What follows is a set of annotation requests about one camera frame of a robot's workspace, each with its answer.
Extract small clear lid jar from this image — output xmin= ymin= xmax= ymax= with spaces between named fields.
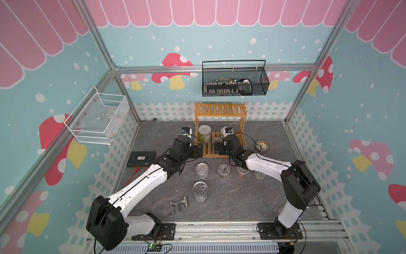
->
xmin=212 ymin=137 xmax=224 ymax=154

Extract purple label tin can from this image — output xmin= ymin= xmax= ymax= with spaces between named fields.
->
xmin=196 ymin=163 xmax=209 ymax=179

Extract red seed plastic jar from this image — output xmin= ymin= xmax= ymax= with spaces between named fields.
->
xmin=218 ymin=164 xmax=230 ymax=178

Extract orange seed plastic jar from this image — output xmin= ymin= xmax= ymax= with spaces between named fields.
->
xmin=237 ymin=167 xmax=249 ymax=178

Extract wooden two-tier shelf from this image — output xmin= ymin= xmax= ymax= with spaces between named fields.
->
xmin=194 ymin=103 xmax=248 ymax=158

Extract tall silver pull-tab can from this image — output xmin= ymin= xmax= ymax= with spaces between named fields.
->
xmin=192 ymin=182 xmax=208 ymax=204

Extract short pull-tab tin can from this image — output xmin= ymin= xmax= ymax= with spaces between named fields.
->
xmin=253 ymin=171 xmax=265 ymax=181

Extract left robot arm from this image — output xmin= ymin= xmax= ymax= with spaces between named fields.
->
xmin=86 ymin=134 xmax=203 ymax=251

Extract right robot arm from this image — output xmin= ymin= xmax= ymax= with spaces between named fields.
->
xmin=214 ymin=134 xmax=321 ymax=230

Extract connector strip in basket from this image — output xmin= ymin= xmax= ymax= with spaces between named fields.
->
xmin=203 ymin=84 xmax=245 ymax=96

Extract black white item in basket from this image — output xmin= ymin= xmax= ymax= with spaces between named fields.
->
xmin=237 ymin=79 xmax=252 ymax=96

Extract green circuit board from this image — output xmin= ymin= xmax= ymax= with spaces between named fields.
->
xmin=147 ymin=243 xmax=162 ymax=252

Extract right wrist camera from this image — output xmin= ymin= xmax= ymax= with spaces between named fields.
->
xmin=223 ymin=127 xmax=234 ymax=137

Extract metal bracket tool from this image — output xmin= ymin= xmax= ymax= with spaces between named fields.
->
xmin=169 ymin=196 xmax=189 ymax=215

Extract black network switch box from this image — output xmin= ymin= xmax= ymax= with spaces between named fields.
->
xmin=126 ymin=151 xmax=156 ymax=167

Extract red cable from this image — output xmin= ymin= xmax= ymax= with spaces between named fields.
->
xmin=125 ymin=166 xmax=140 ymax=186

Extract black wire basket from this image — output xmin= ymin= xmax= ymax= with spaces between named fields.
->
xmin=202 ymin=60 xmax=270 ymax=97

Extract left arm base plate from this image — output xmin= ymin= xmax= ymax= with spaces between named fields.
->
xmin=131 ymin=223 xmax=176 ymax=242

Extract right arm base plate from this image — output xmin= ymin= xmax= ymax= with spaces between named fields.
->
xmin=256 ymin=222 xmax=303 ymax=242

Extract white wire basket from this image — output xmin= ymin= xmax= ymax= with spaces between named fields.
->
xmin=64 ymin=87 xmax=130 ymax=145

